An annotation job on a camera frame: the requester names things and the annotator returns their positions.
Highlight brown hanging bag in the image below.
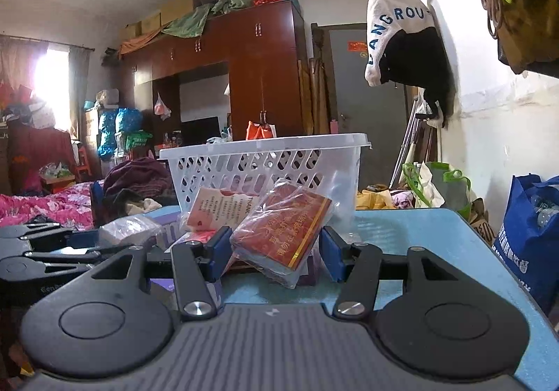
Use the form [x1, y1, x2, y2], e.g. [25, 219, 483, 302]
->
[489, 0, 559, 79]

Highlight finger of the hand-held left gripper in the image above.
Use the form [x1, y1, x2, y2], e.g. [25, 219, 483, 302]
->
[0, 223, 100, 253]
[0, 245, 145, 283]

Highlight red cloth covered chair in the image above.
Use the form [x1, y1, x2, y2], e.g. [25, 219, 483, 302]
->
[6, 124, 79, 195]

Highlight red white bagged packet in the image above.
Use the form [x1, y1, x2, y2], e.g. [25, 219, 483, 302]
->
[181, 230, 221, 245]

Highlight blue shopping bag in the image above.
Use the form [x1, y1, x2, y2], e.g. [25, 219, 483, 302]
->
[493, 174, 559, 317]

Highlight yellow printed blanket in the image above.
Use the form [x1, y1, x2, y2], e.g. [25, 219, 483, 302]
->
[356, 188, 400, 210]

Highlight medium cardboard box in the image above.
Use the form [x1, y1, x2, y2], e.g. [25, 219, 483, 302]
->
[140, 13, 162, 36]

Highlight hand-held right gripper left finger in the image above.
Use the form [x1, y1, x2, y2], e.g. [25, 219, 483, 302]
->
[89, 226, 233, 322]

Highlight green cloth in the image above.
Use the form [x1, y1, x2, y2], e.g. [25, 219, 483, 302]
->
[161, 0, 258, 39]

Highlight white printed leaflet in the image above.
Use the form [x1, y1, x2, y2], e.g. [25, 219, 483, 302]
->
[186, 187, 263, 234]

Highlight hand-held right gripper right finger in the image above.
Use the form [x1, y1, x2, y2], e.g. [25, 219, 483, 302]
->
[318, 226, 470, 322]

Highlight dark purple clothes pile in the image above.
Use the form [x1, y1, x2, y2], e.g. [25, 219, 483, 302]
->
[102, 156, 173, 206]

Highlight pink floral blanket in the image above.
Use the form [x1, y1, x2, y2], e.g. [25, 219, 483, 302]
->
[0, 181, 106, 230]

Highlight white roll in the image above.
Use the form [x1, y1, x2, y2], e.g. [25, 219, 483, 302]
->
[98, 214, 162, 247]

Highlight brown paper bag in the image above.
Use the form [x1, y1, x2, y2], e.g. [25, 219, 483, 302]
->
[469, 198, 496, 243]

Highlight large cardboard box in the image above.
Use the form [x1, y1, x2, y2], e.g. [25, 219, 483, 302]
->
[159, 0, 202, 25]

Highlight purple box with barcode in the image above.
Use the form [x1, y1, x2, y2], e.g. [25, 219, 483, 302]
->
[153, 207, 184, 252]

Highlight white plastic basket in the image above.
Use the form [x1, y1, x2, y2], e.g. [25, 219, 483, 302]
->
[158, 133, 372, 221]

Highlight red plastic stool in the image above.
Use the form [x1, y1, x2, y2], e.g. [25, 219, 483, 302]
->
[76, 146, 92, 175]

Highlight red patterned packet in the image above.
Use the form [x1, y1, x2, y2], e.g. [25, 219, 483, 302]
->
[229, 179, 335, 289]

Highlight brown wooden wardrobe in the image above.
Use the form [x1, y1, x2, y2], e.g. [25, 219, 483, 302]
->
[118, 1, 306, 156]

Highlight black television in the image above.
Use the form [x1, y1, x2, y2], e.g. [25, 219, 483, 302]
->
[181, 117, 220, 145]

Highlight white black hanging jacket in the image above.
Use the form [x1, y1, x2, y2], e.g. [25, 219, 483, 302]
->
[364, 0, 455, 130]

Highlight small purple box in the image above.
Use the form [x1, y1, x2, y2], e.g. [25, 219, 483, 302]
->
[297, 253, 326, 287]

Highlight green white tote bag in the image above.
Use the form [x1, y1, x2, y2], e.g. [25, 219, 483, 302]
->
[402, 161, 472, 219]

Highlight wooden planks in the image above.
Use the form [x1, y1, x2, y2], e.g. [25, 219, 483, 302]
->
[298, 59, 337, 136]

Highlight grey door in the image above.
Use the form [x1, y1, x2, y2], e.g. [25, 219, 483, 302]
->
[328, 23, 415, 191]

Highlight blue plastic bags bundle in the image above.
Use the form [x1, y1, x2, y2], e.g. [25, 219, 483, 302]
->
[97, 108, 143, 160]

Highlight green printed bag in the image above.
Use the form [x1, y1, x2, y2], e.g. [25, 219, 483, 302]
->
[126, 131, 153, 151]

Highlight orange plastic bag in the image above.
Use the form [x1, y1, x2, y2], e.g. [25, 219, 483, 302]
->
[245, 120, 271, 140]

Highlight orange cloth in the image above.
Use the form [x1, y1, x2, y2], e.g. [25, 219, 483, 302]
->
[119, 30, 169, 55]

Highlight pink white hanging bag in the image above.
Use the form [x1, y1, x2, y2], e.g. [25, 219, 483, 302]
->
[154, 93, 172, 120]

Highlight pink curtain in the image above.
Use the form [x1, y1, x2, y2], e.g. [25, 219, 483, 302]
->
[0, 35, 46, 90]

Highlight grey curtain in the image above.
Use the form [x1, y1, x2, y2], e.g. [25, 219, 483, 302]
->
[67, 46, 91, 140]

